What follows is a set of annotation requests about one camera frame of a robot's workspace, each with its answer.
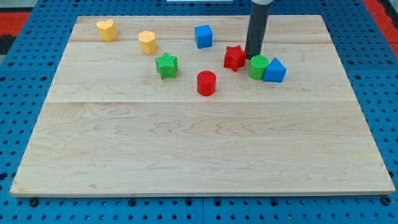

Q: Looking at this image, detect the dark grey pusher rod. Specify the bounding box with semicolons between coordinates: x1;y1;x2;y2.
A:
245;0;273;60

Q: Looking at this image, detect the red star block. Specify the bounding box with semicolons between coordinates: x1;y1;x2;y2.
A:
223;45;246;72

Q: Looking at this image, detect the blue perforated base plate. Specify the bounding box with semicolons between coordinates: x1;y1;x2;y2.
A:
1;1;397;223

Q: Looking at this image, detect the blue cube block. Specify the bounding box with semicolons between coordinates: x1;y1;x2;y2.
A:
194;24;213;49

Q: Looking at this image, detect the blue triangle block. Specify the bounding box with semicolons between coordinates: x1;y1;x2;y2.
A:
262;58;287;83

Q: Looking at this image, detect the yellow heart block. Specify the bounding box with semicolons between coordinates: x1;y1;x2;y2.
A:
96;20;118;42

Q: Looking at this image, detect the wooden board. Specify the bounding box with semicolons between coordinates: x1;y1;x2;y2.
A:
10;15;395;198

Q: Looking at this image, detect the red cylinder block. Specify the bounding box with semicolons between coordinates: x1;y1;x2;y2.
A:
197;70;216;96

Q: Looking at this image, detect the yellow hexagon block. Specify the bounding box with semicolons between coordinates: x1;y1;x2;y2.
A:
139;30;157;54

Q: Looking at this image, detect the green star block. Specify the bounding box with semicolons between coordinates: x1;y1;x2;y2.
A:
155;53;178;80

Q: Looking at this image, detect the green cylinder block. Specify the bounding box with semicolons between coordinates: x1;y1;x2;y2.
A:
248;55;269;80

